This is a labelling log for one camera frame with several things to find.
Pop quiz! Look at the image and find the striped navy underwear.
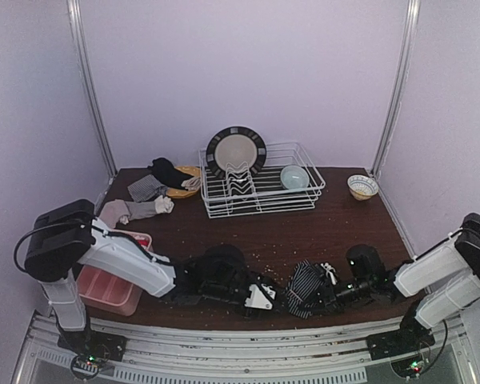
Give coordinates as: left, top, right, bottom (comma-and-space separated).
285, 260, 326, 319

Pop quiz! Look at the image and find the light blue bowl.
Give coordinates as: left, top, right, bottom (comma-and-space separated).
280, 165, 310, 190

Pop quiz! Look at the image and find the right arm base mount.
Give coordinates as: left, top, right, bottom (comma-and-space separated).
366, 318, 449, 380

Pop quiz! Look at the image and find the black sock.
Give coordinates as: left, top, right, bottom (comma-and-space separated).
147, 158, 193, 190

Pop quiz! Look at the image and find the red white-trimmed underwear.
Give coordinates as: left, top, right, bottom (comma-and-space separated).
135, 237, 150, 247

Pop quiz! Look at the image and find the white cream sock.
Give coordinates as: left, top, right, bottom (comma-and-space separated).
181, 176, 202, 191

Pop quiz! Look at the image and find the black rimmed grey plate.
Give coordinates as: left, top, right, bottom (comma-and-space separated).
205, 126, 267, 178

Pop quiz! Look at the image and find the left metal frame post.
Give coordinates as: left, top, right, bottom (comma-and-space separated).
66, 0, 118, 178

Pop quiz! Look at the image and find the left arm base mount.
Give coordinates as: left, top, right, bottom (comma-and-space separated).
58, 330, 127, 382

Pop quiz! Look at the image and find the metal frame post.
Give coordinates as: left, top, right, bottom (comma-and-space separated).
66, 0, 118, 178
371, 0, 422, 179

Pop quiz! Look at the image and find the pink plastic organizer box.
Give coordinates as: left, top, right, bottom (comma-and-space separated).
76, 229, 154, 317

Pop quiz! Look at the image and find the grey sock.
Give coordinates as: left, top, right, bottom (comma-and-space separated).
125, 196, 174, 220

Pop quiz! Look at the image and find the right metal frame post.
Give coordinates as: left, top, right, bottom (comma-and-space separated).
371, 0, 422, 179

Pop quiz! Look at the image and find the patterned white yellow bowl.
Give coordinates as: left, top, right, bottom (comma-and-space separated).
347, 174, 379, 201

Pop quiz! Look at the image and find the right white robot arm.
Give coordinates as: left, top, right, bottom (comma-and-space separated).
316, 213, 480, 335

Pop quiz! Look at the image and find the beige pink underwear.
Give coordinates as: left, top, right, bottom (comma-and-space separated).
98, 199, 130, 229

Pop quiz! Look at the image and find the white wire dish rack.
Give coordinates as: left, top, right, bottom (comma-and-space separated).
199, 142, 326, 219

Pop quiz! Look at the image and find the grey striped underwear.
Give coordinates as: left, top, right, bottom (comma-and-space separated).
127, 174, 169, 202

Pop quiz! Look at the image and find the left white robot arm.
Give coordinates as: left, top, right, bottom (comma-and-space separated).
13, 199, 282, 332

